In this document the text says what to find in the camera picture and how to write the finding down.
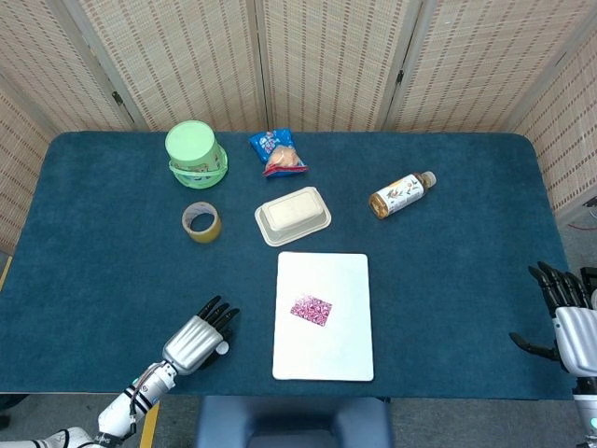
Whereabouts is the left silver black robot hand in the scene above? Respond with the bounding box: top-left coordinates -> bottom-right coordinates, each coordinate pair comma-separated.
161,295 -> 241,377

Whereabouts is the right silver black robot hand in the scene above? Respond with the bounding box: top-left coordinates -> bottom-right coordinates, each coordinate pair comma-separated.
508,260 -> 597,374

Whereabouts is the pink glitter card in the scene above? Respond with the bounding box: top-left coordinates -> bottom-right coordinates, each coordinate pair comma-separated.
289,293 -> 334,327

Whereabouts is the blue padded robot base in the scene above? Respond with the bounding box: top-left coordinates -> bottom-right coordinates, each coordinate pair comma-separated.
194,396 -> 394,448

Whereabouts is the white rectangular board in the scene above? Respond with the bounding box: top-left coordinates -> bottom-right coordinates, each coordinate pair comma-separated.
271,251 -> 375,383

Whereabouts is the black box device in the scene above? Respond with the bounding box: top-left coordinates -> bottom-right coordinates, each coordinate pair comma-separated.
580,266 -> 597,300

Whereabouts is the yellow floor tape strip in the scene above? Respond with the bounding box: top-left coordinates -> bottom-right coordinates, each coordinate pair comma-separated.
138,400 -> 162,448

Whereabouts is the dark blue table cloth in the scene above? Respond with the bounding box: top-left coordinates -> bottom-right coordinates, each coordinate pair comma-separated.
0,131 -> 577,401

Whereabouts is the yellowish packing tape roll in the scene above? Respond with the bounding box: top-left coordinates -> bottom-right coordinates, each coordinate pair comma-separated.
181,201 -> 223,245

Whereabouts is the beige plastic food container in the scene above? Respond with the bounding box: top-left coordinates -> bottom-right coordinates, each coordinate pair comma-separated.
254,186 -> 333,247

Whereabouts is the green plastic bucket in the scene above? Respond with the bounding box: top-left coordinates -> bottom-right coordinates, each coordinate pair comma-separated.
164,119 -> 229,189

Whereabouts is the woven bamboo screen panel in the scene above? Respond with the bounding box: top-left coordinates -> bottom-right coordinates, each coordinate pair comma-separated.
0,0 -> 136,132
0,83 -> 52,253
260,0 -> 416,132
394,0 -> 577,132
512,27 -> 597,211
76,0 -> 267,132

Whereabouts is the blue red snack bag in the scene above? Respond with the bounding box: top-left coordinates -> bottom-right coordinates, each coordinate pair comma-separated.
247,128 -> 310,179

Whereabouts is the amber tea bottle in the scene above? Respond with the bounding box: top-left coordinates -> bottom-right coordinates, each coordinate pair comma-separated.
368,170 -> 437,221

